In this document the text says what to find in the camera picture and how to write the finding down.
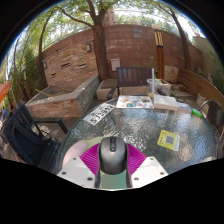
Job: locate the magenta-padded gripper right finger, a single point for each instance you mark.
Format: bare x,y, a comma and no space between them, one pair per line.
148,171

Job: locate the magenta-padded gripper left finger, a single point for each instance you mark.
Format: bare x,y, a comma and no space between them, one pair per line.
76,171

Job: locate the dark grey computer mouse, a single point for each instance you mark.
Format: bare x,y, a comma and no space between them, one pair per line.
113,156

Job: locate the yellow card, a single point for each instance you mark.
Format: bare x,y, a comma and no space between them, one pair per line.
168,140

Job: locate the black bag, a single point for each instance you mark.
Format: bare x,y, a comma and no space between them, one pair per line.
28,143

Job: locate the white number plate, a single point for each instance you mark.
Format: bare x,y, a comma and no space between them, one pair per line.
99,114

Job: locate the colourful picture book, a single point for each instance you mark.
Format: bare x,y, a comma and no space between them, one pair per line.
135,102

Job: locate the thin blue-white book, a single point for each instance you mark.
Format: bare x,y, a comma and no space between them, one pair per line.
184,106

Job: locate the green packet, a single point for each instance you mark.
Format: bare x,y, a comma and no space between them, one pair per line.
196,112

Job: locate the black slatted chair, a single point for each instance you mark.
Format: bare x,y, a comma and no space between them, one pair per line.
20,116

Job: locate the clear plastic cup with straw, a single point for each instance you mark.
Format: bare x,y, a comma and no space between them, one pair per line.
153,86

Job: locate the low concrete planter box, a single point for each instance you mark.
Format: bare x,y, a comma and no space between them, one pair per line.
106,90

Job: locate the dark wooden bench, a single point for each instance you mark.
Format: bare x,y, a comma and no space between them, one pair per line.
133,76

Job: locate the pale stone block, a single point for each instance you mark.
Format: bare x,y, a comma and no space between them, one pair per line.
171,74

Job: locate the curved wooden bench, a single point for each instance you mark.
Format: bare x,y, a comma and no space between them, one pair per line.
200,85

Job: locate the thin curved tree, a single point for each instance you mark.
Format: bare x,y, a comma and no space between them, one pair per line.
42,63

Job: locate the forked tree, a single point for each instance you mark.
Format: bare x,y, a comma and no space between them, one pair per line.
100,50

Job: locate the slim leaning tree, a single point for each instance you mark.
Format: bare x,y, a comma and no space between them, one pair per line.
185,50

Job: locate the wall lamp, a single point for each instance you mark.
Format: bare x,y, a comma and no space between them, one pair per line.
88,47
44,65

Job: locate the white wall box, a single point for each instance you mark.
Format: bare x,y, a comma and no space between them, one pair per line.
115,64

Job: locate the wooden garden lamp post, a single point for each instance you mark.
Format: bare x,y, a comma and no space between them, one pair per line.
159,56

